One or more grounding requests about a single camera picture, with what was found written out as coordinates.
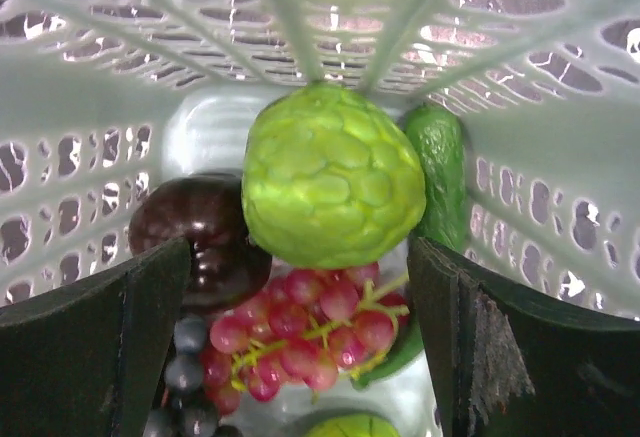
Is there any dark grape bunch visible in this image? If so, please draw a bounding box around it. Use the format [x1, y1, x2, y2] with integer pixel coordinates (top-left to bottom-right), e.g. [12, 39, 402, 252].
[143, 315, 242, 436]

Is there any light blue plastic basket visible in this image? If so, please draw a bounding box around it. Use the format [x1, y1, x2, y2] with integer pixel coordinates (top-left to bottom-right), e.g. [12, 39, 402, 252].
[1, 0, 639, 436]

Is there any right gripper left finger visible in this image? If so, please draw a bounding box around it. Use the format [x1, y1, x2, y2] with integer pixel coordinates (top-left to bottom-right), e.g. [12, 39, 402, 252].
[1, 239, 191, 436]

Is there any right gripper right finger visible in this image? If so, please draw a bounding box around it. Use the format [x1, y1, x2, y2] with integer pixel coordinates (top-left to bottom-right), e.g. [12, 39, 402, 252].
[408, 238, 639, 436]

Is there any green lime fruit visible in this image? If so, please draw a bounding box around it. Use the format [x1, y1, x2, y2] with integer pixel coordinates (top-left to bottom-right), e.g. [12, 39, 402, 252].
[305, 413, 400, 437]

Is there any green custard apple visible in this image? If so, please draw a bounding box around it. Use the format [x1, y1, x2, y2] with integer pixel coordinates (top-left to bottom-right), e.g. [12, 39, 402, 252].
[242, 83, 427, 269]

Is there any red grape bunch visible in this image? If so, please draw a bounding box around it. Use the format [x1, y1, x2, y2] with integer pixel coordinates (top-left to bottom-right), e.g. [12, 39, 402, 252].
[199, 264, 410, 415]

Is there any green cucumber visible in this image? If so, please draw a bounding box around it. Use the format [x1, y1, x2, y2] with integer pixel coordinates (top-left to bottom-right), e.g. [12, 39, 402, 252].
[351, 105, 468, 391]

